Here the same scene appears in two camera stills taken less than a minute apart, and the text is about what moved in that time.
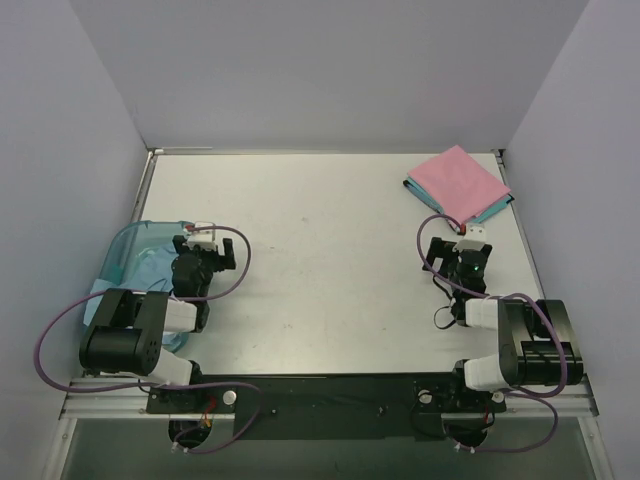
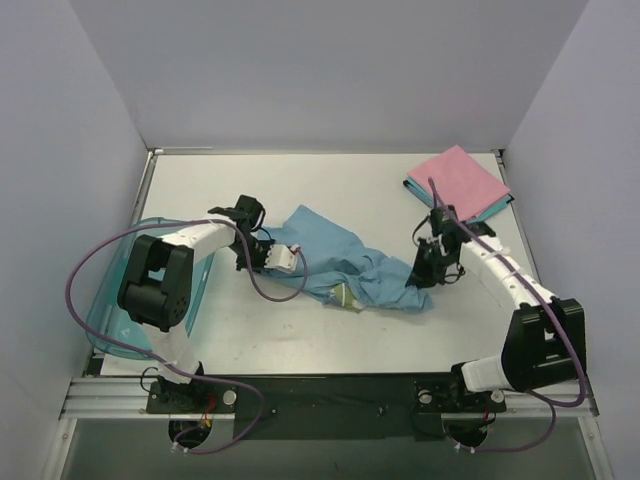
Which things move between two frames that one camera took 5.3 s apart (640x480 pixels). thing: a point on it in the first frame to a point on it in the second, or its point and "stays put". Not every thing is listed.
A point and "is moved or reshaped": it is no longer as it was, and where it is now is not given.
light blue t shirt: [150, 270] is moved or reshaped
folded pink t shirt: [458, 183] stays put
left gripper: [211, 256] to [245, 253]
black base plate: [326, 406] stays put
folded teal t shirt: [437, 210] stays put
